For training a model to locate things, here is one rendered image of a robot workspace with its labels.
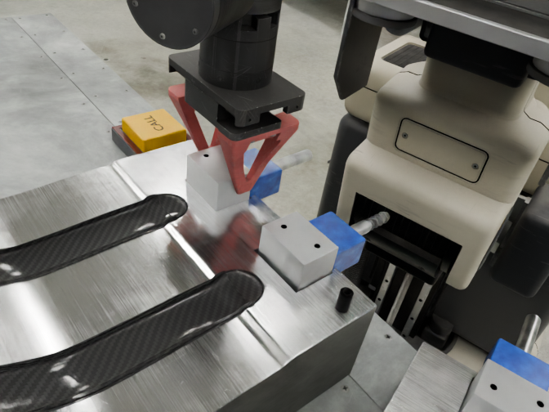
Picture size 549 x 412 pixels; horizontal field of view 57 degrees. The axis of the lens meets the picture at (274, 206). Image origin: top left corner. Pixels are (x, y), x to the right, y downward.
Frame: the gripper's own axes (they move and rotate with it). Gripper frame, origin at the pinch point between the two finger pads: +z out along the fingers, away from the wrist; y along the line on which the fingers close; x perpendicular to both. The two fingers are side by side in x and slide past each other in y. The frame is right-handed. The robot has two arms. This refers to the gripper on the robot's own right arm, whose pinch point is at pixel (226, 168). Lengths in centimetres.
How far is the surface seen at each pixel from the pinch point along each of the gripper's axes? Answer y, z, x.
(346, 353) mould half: 17.6, 6.6, -0.3
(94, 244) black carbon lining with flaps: 0.1, 3.0, -12.6
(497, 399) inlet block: 27.3, 2.8, 3.2
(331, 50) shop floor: -179, 93, 212
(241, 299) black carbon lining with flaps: 11.4, 2.4, -6.4
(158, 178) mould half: -4.0, 2.0, -4.7
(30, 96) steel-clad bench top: -40.4, 11.2, -4.8
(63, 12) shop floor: -285, 93, 86
